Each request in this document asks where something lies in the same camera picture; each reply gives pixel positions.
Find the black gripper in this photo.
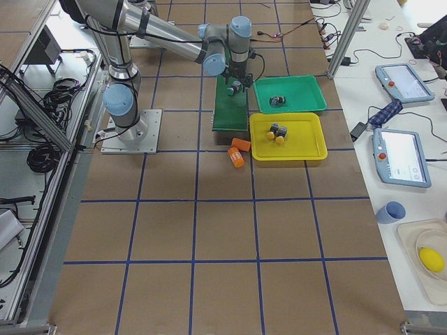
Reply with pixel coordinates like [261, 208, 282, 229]
[223, 61, 254, 88]

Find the green push button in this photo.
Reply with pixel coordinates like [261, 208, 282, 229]
[226, 80, 243, 96]
[269, 96, 286, 107]

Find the plain orange cylinder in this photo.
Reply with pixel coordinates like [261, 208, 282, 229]
[231, 137, 251, 152]

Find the yellow push button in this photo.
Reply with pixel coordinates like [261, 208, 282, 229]
[266, 123, 279, 140]
[275, 126, 288, 144]

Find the orange cylinder with 4680 label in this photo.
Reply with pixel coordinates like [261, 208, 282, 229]
[228, 147, 245, 168]

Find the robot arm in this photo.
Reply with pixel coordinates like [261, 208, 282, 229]
[61, 1, 254, 133]

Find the green conveyor belt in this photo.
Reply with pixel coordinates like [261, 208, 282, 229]
[211, 24, 249, 133]

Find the green plastic tray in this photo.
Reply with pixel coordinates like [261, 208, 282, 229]
[254, 75, 327, 114]

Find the yellow plastic tray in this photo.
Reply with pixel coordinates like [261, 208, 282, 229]
[249, 112, 328, 161]

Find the black power adapter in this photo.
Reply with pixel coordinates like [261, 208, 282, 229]
[350, 121, 367, 142]

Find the upper teach pendant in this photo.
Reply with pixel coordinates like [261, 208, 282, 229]
[374, 64, 435, 103]

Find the teach pendant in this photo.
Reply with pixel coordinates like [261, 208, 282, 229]
[374, 64, 435, 103]
[372, 128, 432, 188]

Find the lower teach pendant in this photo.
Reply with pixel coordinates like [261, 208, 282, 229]
[372, 128, 432, 188]

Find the blue plastic cup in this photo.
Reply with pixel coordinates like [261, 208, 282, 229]
[376, 201, 406, 224]

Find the beige tray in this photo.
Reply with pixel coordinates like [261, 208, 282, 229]
[395, 218, 447, 306]

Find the white bowl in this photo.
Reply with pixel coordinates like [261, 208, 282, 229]
[416, 230, 446, 283]

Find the yellow lemon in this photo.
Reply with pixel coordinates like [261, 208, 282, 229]
[418, 247, 445, 273]

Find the red black power cable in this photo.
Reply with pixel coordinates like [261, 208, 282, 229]
[244, 19, 315, 45]

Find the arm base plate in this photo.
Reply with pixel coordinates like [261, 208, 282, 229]
[126, 16, 175, 49]
[101, 109, 162, 154]

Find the aluminium frame post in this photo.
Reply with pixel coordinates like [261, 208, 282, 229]
[327, 0, 370, 79]

